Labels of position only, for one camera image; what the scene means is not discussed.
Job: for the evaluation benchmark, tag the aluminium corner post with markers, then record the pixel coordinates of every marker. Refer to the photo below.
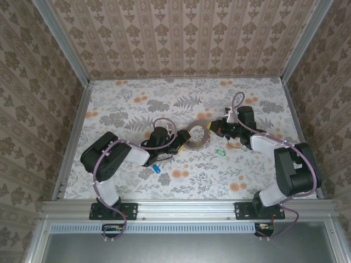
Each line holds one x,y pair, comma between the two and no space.
63,41
305,41

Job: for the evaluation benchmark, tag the green key tag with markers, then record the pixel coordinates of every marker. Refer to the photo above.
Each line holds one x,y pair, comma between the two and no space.
220,153

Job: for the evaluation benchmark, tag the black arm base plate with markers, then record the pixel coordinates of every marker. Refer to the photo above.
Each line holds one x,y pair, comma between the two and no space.
241,211
131,211

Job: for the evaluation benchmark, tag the aluminium lower frame rail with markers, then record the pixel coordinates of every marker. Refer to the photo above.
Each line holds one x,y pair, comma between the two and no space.
38,241
336,241

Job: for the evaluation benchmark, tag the blue key tag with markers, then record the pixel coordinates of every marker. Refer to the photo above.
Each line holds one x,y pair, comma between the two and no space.
156,169

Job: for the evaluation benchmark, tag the grey metal sheet panel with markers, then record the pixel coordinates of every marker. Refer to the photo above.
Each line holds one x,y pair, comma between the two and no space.
186,249

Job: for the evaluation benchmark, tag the wide aluminium frame rail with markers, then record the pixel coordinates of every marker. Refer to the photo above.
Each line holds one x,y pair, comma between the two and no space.
186,208

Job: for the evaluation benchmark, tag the aluminium side rail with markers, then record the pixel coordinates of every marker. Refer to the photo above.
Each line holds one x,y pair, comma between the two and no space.
301,131
74,137

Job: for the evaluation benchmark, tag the thin aluminium rail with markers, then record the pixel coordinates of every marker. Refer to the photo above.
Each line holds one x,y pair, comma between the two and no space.
186,78

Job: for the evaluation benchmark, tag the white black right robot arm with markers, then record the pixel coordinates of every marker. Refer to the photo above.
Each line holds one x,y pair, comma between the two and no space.
293,170

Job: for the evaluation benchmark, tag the floral patterned table cover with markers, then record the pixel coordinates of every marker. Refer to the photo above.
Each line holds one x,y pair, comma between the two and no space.
192,186

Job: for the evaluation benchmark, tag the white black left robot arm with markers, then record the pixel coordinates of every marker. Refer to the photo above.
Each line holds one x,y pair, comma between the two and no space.
104,156

